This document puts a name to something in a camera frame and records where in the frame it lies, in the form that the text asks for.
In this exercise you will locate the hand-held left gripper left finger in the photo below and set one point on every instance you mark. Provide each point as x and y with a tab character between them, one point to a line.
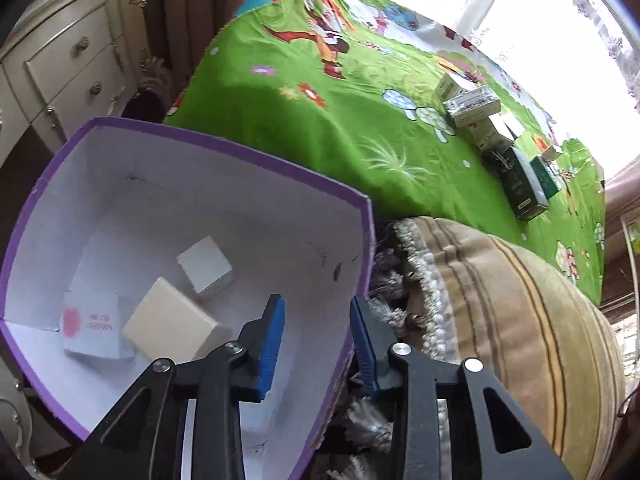
270	347

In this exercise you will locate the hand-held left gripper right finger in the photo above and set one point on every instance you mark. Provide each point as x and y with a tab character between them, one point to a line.
364	347

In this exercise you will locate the purple cardboard box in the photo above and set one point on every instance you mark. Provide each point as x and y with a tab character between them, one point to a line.
200	185

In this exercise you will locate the beige cardboard box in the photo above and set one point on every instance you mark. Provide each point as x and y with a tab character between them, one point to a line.
170	325

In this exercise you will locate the small white cube box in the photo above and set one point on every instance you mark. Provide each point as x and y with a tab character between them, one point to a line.
205	260

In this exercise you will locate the striped beige fringed cushion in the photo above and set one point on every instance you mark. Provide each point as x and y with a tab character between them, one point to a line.
500	310

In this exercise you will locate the white box with pink print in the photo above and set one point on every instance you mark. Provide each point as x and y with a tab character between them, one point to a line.
95	325

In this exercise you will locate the green cartoon printed blanket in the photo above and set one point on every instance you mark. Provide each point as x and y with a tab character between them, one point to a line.
310	135

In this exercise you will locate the large dark green box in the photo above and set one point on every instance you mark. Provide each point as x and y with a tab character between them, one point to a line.
520	185

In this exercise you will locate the small dark box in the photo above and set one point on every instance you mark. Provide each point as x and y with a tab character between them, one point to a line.
497	160

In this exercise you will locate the white and green box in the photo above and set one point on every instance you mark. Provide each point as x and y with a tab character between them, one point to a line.
486	136

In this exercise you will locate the box with dark printed top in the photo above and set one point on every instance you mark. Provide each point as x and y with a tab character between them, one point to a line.
472	106

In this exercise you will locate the cream carved furniture piece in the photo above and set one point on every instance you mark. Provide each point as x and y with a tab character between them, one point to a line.
12	410

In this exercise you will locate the flat white box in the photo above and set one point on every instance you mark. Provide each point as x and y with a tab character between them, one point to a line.
507	124

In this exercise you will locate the tiny white box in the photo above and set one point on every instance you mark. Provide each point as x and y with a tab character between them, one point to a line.
551	152

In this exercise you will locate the white box with green edge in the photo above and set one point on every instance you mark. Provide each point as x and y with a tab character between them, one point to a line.
447	86

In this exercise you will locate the brown curtain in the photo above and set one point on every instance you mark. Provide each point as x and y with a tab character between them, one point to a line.
200	10
622	200

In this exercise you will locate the cream carved dresser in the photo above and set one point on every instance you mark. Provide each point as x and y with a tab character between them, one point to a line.
65	75

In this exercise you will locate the white lace curtain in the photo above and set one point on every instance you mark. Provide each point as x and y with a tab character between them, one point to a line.
600	10

